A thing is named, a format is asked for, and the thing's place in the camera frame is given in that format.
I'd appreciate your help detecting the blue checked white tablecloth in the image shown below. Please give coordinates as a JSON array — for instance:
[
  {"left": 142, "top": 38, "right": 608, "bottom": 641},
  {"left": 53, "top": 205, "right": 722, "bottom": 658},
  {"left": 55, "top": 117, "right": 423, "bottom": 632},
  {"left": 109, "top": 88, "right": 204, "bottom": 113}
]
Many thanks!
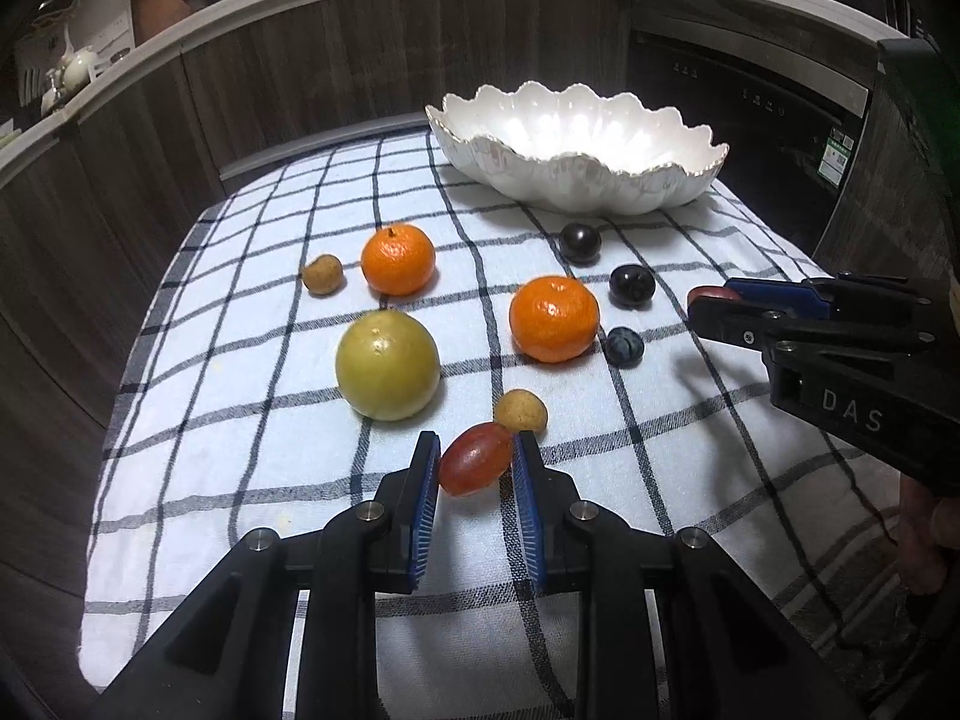
[{"left": 78, "top": 130, "right": 905, "bottom": 710}]

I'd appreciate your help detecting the silver drawer handle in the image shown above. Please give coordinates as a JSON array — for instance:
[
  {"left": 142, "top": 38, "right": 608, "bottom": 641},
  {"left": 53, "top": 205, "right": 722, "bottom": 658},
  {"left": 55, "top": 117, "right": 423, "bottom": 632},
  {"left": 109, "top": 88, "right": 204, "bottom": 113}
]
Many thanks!
[{"left": 220, "top": 112, "right": 427, "bottom": 182}]

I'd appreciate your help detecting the brown longan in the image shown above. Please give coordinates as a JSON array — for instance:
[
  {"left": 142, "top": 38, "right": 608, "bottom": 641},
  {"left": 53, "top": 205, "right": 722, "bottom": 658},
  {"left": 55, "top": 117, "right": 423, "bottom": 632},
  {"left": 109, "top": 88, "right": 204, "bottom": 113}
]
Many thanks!
[
  {"left": 493, "top": 388, "right": 548, "bottom": 434},
  {"left": 299, "top": 254, "right": 345, "bottom": 298}
]

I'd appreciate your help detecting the white scalloped ceramic bowl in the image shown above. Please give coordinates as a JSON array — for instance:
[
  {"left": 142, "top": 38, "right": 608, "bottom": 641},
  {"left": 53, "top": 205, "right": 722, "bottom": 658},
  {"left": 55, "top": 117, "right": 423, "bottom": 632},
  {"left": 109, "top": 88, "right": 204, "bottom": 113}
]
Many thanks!
[{"left": 425, "top": 82, "right": 729, "bottom": 216}]

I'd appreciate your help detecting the built-in black dishwasher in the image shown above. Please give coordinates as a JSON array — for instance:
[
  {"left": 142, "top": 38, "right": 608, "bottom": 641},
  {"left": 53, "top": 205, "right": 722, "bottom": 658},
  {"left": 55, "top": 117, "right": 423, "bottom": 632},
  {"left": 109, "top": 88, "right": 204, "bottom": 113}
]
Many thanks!
[{"left": 626, "top": 29, "right": 864, "bottom": 255}]

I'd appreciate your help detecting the blue-black round fruit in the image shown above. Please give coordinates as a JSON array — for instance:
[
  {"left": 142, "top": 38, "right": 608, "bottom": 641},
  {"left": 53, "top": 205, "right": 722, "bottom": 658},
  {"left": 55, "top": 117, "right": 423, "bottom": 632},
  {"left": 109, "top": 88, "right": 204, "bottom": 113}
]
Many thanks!
[{"left": 602, "top": 327, "right": 646, "bottom": 369}]

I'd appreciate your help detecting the dark purple plum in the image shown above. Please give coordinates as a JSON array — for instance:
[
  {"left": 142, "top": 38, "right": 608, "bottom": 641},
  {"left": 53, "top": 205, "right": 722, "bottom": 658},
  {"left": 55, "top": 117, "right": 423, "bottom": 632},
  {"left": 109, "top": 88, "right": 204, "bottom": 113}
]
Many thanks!
[{"left": 558, "top": 223, "right": 602, "bottom": 265}]

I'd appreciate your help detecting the orange mandarin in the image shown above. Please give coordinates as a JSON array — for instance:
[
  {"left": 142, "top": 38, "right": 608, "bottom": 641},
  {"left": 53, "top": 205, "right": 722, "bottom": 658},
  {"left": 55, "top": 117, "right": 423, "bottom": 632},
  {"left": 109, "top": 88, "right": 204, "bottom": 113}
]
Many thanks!
[
  {"left": 509, "top": 277, "right": 601, "bottom": 364},
  {"left": 361, "top": 224, "right": 436, "bottom": 298}
]

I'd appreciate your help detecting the white teapot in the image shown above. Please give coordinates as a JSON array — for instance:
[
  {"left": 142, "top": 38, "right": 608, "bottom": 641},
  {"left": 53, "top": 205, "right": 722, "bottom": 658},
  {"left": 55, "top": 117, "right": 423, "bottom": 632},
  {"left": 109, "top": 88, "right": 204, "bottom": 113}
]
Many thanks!
[{"left": 59, "top": 26, "right": 99, "bottom": 93}]

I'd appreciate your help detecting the yellow-green round pear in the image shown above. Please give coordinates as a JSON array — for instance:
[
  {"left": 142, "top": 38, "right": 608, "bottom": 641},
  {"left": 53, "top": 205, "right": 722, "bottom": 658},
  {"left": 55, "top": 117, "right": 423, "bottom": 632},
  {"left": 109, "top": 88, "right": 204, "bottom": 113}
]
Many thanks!
[{"left": 335, "top": 309, "right": 441, "bottom": 422}]

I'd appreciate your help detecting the red grape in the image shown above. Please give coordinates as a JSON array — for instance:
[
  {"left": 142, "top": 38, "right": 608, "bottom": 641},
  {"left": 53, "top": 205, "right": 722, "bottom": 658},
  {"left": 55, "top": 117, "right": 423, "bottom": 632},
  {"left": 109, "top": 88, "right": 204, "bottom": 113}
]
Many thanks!
[{"left": 439, "top": 422, "right": 514, "bottom": 497}]

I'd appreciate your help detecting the person's right hand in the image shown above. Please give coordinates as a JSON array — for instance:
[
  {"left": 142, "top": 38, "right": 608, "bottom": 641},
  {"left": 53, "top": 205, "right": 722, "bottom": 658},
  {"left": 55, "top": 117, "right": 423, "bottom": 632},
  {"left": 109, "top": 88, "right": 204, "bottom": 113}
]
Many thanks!
[{"left": 896, "top": 475, "right": 958, "bottom": 595}]

